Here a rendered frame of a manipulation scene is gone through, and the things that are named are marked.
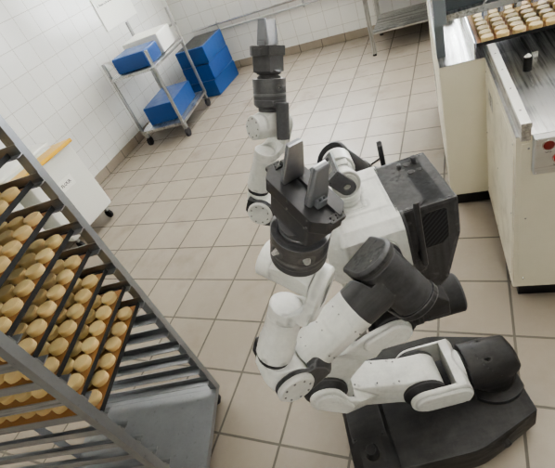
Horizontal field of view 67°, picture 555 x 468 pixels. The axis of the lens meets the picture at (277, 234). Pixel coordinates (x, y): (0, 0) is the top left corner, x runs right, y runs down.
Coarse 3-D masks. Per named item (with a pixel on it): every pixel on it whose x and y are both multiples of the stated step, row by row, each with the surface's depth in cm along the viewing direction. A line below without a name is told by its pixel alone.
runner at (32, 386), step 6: (60, 378) 105; (66, 378) 108; (24, 384) 108; (30, 384) 107; (36, 384) 107; (0, 390) 109; (6, 390) 109; (12, 390) 109; (18, 390) 109; (24, 390) 109; (30, 390) 109; (0, 396) 111
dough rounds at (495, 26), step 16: (528, 0) 198; (544, 0) 189; (480, 16) 200; (496, 16) 194; (512, 16) 188; (528, 16) 182; (544, 16) 177; (480, 32) 186; (496, 32) 184; (512, 32) 179
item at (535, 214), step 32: (512, 64) 173; (544, 64) 165; (544, 96) 149; (512, 128) 141; (544, 128) 136; (512, 160) 146; (512, 192) 154; (544, 192) 149; (512, 224) 163; (544, 224) 158; (512, 256) 173; (544, 256) 168; (544, 288) 184
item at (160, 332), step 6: (150, 330) 160; (156, 330) 160; (162, 330) 160; (168, 330) 161; (132, 336) 163; (138, 336) 163; (144, 336) 163; (150, 336) 162; (156, 336) 161; (162, 336) 160; (132, 342) 163; (138, 342) 162
